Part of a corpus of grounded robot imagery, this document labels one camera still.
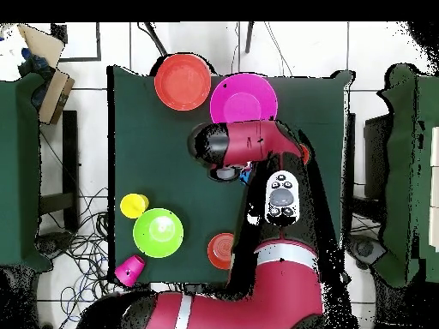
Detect beige board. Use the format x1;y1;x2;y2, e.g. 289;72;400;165
16;22;66;69

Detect yellow cup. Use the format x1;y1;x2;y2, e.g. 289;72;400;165
119;193;151;219

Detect large pink bowl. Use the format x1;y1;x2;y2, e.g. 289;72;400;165
209;72;280;125

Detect dark green table cloth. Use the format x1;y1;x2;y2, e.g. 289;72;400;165
106;64;357;285

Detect brown cardboard box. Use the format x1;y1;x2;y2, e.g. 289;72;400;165
38;68;75;125

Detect large shallow orange bowl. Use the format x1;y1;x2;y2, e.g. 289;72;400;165
153;53;213;112

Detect white boxes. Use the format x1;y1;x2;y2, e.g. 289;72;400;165
429;125;439;254

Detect pink cup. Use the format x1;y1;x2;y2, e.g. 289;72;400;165
113;254;147;288

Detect black floor frame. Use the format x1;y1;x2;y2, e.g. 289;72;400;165
50;21;103;63

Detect green cloth covered table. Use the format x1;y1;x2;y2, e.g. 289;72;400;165
372;63;439;290
0;72;53;273

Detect green bowl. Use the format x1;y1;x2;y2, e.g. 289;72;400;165
132;207;185;259

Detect black box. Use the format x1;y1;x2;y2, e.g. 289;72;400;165
363;113;392;200

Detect light blue bowl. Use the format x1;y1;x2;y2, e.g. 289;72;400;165
238;163;254;185

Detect small orange bowl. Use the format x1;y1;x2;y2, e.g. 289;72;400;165
207;232;237;271

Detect black camera tripod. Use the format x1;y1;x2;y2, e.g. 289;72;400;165
136;21;256;57

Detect tangle of black cables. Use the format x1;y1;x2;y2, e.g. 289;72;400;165
39;184;188;329

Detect black stool frame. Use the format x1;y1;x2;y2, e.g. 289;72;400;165
39;110;81;235

